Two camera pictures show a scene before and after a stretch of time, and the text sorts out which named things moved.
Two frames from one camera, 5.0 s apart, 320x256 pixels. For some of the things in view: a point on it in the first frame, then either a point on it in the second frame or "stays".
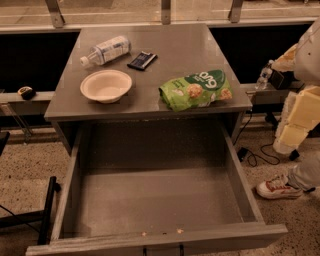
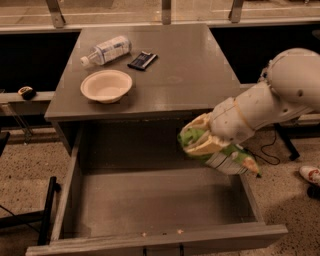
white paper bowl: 106,86 stays
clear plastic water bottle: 101,53 stays
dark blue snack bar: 142,60 stays
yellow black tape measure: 26,92 stays
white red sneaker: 277,188 → 311,173
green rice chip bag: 196,90 → 231,158
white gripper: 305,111 → 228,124
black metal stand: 40,217 stays
